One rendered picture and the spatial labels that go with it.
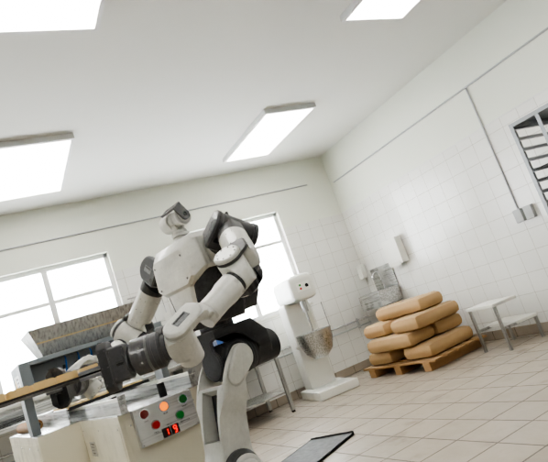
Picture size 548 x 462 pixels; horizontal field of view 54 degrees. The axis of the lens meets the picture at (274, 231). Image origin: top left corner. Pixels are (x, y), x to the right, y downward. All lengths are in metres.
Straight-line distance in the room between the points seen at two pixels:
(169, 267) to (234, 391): 0.45
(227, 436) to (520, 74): 4.56
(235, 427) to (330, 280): 5.70
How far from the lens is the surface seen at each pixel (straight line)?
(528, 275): 5.90
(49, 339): 2.91
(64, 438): 2.84
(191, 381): 2.24
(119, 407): 2.15
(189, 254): 1.74
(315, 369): 6.48
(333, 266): 7.45
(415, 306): 5.92
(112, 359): 1.36
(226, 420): 1.77
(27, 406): 2.92
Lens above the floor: 0.98
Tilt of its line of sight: 9 degrees up
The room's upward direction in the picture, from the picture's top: 19 degrees counter-clockwise
